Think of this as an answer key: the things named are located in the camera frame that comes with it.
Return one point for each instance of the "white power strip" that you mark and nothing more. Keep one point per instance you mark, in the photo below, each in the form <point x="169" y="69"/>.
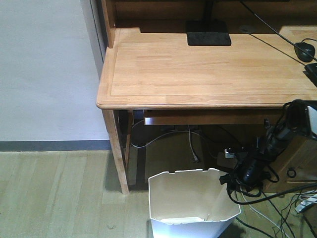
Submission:
<point x="307" y="201"/>

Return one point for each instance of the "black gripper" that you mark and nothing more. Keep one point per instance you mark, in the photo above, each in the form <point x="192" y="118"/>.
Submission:
<point x="251" y="171"/>

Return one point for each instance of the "black computer mouse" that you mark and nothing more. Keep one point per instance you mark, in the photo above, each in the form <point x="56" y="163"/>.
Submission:
<point x="304" y="51"/>

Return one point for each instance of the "black keyboard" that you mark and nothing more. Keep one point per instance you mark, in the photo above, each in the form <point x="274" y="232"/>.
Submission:
<point x="311" y="72"/>

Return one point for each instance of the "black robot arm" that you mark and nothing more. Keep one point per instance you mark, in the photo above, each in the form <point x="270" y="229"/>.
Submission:
<point x="299" y="118"/>

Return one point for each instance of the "white plastic trash bin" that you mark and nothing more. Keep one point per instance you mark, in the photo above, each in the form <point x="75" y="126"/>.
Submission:
<point x="190" y="204"/>

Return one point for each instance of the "black computer monitor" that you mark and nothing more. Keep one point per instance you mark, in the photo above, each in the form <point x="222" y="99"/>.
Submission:
<point x="207" y="31"/>

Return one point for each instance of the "wooden desk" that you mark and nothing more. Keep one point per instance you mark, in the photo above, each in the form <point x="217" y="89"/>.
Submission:
<point x="150" y="66"/>

